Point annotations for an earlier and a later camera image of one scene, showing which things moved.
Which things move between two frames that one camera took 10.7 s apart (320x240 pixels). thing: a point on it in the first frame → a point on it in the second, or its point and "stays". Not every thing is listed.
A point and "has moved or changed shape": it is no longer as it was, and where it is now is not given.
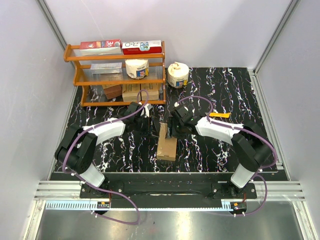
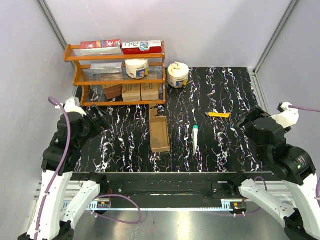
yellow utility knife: x=220 y=115 stays
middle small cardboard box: x=130 y=92 stays
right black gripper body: x=178 y=131 → x=254 y=112
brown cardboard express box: x=166 y=148 has moved or changed shape
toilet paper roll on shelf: x=137 y=69 stays
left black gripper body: x=143 y=125 → x=100 y=124
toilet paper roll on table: x=178 y=74 stays
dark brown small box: x=112 y=90 stays
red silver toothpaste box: x=102 y=47 stays
